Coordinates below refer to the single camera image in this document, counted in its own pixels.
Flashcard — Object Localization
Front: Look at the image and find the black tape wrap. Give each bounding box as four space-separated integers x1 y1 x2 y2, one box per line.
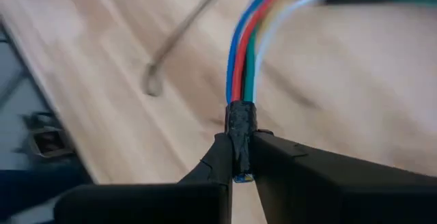
224 100 258 184

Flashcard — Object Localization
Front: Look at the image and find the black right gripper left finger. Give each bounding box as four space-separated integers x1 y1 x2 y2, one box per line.
53 132 234 224

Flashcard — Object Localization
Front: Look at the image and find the red cable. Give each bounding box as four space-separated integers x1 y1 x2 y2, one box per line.
231 0 303 102

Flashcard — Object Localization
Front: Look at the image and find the black cable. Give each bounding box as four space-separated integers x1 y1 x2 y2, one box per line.
240 39 247 102

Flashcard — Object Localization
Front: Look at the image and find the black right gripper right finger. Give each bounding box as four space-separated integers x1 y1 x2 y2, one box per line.
251 130 437 224

